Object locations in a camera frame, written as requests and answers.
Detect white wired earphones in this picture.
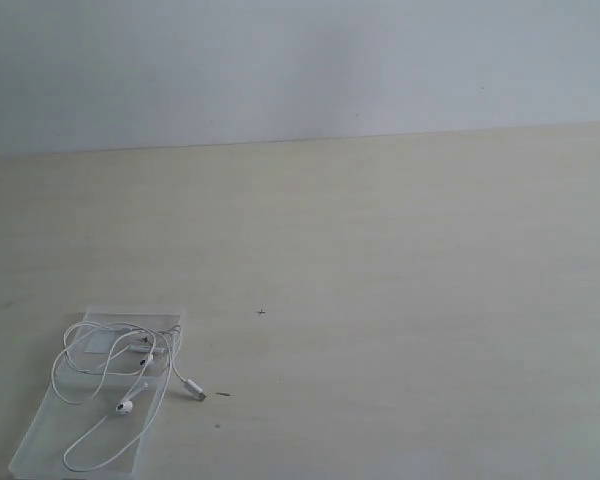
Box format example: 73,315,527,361
50,321,206,474

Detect clear plastic storage box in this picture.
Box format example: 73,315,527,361
9,306,186,479

